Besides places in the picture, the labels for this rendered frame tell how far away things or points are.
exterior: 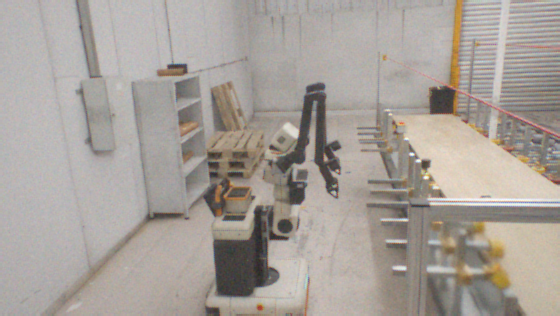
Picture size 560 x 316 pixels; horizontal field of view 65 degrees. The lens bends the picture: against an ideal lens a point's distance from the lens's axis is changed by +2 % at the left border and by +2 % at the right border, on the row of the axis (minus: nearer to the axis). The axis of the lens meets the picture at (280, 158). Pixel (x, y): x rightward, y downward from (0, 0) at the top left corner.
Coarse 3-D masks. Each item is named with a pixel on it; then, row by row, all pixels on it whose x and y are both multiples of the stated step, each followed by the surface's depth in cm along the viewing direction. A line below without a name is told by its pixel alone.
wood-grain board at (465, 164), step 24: (408, 120) 516; (432, 120) 510; (456, 120) 503; (432, 144) 403; (456, 144) 399; (480, 144) 395; (432, 168) 333; (456, 168) 330; (480, 168) 328; (504, 168) 326; (528, 168) 323; (456, 192) 282; (480, 192) 280; (504, 192) 279; (528, 192) 277; (552, 192) 276
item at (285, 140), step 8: (280, 128) 283; (288, 128) 269; (296, 128) 284; (280, 136) 268; (288, 136) 268; (296, 136) 269; (272, 144) 271; (280, 144) 270; (288, 144) 269; (296, 144) 269; (288, 152) 271
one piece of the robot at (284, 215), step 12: (276, 156) 268; (264, 168) 272; (264, 180) 281; (276, 180) 279; (288, 180) 279; (276, 192) 283; (288, 192) 292; (276, 204) 280; (288, 204) 279; (276, 216) 283; (288, 216) 282; (276, 228) 285; (288, 228) 284
